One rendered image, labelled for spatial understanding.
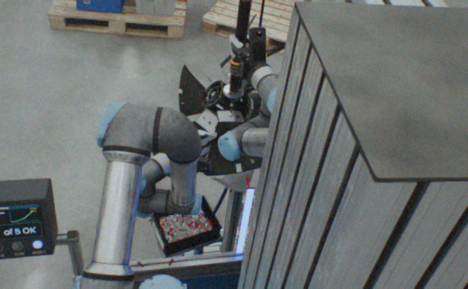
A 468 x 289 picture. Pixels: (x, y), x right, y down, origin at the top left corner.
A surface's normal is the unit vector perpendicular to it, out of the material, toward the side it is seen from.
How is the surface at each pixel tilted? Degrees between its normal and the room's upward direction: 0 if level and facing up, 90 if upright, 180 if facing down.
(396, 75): 0
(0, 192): 15
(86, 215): 0
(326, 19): 0
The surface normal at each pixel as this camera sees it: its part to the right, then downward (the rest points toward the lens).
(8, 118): 0.11, -0.74
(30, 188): 0.05, -0.89
